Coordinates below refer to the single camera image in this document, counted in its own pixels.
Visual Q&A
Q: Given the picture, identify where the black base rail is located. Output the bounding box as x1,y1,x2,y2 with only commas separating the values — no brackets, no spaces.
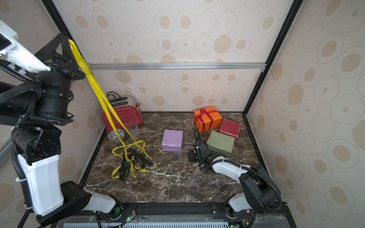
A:
51,202,296,228

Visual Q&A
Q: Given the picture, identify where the yellow ribbon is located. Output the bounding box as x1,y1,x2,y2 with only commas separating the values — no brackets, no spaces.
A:
68,39,137,146
111,140,153,181

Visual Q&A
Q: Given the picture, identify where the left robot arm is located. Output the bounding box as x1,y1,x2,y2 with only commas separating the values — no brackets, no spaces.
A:
1,32,123,227

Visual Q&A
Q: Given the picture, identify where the black frame post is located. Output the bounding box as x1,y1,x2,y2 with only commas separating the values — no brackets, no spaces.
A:
41,0,106,102
242,0,304,115

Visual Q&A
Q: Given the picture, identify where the patterned ceramic bowl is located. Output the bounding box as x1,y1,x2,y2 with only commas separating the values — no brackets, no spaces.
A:
107,129,125,142

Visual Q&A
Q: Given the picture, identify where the black frame post right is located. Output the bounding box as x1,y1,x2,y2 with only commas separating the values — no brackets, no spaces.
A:
242,0,304,115

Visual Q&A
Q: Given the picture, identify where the horizontal aluminium bar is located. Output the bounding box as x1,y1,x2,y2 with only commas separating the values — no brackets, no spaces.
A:
88,62,266,70

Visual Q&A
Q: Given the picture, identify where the red polka dot toaster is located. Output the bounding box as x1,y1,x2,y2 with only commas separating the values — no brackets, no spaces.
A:
106,91,143,128

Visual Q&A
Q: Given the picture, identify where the orange gift box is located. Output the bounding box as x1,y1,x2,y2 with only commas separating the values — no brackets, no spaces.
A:
193,106,223,133

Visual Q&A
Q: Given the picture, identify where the diagonal aluminium bar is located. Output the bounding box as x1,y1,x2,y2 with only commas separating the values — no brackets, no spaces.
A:
0,138,13,168

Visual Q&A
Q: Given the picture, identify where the black frame post left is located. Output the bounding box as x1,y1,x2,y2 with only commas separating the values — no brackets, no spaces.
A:
41,0,106,102

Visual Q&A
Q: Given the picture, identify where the dark red gift box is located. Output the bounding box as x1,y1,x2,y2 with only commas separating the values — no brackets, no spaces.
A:
219,119,241,141

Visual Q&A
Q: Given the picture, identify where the black ribbon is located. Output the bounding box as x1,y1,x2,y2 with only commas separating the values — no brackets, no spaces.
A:
117,150,154,181

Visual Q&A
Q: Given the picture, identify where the purple gift box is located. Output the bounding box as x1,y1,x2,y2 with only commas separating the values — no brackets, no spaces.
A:
162,130,183,153

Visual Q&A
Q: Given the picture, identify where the clear plastic cup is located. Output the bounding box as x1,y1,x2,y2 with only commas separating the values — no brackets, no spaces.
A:
126,122,139,140

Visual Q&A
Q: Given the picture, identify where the green gift box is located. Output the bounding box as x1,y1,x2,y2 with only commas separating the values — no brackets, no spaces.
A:
207,131,235,157

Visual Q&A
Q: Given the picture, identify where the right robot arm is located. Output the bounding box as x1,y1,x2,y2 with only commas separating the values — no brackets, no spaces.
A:
189,128,283,217

